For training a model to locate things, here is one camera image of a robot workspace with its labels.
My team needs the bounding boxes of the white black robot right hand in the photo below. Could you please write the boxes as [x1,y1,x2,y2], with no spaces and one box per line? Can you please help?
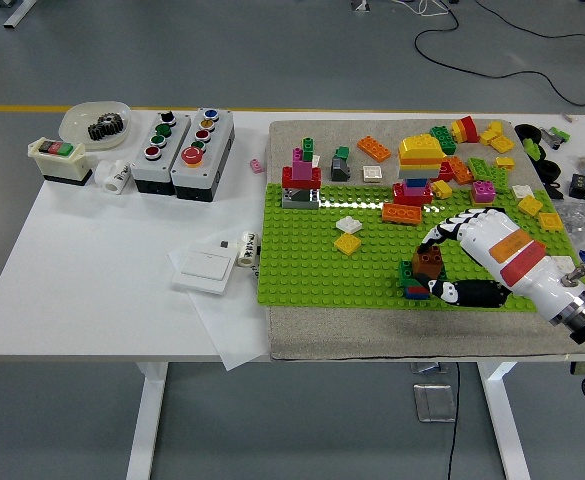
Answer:
[414,207,585,326]

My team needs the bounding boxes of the pink square brick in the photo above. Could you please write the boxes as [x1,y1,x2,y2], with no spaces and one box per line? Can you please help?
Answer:
[471,179,496,204]

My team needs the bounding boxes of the brown square brick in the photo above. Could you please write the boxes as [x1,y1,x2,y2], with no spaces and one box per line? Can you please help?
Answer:
[411,260,443,280]
[414,244,445,266]

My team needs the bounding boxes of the dark green long brick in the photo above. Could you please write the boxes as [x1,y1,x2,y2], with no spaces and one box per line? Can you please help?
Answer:
[397,259,448,290]

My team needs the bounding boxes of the orange long brick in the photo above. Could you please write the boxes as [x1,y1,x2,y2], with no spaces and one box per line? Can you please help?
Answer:
[356,135,392,161]
[381,203,422,226]
[446,156,474,186]

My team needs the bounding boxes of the yellow brick pair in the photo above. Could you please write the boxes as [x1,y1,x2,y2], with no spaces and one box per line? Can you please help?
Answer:
[479,120,504,146]

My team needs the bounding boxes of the red yellow orange curved bricks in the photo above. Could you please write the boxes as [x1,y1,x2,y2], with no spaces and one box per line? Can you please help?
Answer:
[450,115,481,145]

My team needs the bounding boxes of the dark green chunky brick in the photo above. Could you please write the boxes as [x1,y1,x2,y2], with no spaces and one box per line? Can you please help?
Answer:
[429,124,458,155]

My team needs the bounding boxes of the burger-shaped multicolour brick tower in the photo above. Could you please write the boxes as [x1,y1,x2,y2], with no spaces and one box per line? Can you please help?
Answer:
[391,133,448,206]

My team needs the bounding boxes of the grey slope brick green top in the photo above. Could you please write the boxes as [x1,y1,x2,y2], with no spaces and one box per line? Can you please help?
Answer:
[329,145,353,183]

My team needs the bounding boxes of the green studded baseplate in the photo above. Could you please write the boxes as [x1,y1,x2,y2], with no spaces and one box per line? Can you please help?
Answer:
[256,182,581,312]

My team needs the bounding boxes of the red pink grey brick tower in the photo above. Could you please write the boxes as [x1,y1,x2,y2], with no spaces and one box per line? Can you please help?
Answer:
[280,135,323,210]

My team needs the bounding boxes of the clear plastic bag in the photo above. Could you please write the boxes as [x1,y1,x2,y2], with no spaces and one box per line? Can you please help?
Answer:
[554,199,585,251]

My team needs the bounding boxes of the lime green flat plate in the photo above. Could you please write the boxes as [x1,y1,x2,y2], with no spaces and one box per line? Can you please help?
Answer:
[486,164,511,194]
[466,157,493,181]

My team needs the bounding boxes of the black tape roll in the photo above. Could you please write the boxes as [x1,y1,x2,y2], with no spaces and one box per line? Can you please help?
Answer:
[514,123,543,144]

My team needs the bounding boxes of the green and grey clip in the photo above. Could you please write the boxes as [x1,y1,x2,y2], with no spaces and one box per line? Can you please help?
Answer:
[540,125,571,150]

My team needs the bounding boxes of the grey-brown mat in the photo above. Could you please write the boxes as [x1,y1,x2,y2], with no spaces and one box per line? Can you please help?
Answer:
[267,118,585,362]

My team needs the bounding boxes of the white table leg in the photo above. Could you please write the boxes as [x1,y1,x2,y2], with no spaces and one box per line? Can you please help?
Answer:
[476,360,531,480]
[124,360,169,480]

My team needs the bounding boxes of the white labelled tube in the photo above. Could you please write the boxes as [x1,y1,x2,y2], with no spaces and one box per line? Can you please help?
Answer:
[236,230,259,267]

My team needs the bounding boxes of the white paper sheet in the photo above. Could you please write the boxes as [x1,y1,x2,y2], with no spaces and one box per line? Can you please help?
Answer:
[167,247,272,372]

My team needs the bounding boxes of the grey emergency-stop control box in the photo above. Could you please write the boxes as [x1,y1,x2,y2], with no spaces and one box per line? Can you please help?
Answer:
[170,107,236,203]

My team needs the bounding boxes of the grey four-button control box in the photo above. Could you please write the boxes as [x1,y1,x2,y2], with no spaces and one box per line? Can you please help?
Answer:
[129,110,193,195]

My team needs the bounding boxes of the white pipe tee fitting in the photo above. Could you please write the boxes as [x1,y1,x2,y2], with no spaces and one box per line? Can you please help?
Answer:
[94,158,132,194]

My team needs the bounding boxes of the black metal gear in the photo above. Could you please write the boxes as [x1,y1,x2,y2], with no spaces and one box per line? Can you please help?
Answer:
[87,112,126,142]

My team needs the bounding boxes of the white plastic bowl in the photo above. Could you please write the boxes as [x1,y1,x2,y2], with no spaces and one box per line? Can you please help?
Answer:
[59,101,133,151]

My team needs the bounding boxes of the white distant table foot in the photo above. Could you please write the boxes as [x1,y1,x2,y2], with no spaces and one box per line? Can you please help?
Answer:
[2,0,38,29]

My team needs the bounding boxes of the black ring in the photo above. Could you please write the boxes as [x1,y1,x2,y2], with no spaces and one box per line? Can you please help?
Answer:
[535,159,563,182]

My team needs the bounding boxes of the black power cable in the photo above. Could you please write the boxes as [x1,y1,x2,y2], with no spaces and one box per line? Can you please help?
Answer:
[445,360,461,480]

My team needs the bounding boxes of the long black floor cable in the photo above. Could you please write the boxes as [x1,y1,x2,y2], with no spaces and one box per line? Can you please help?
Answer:
[413,0,585,121]

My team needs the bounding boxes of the white floor cable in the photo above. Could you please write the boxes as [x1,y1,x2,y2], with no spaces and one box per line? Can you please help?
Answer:
[390,0,451,17]

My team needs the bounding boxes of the white wall switch plate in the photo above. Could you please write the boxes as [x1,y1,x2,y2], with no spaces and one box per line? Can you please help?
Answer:
[171,248,237,296]

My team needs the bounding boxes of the cream red-green switch box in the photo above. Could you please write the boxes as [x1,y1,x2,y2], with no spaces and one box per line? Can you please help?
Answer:
[26,137,95,187]

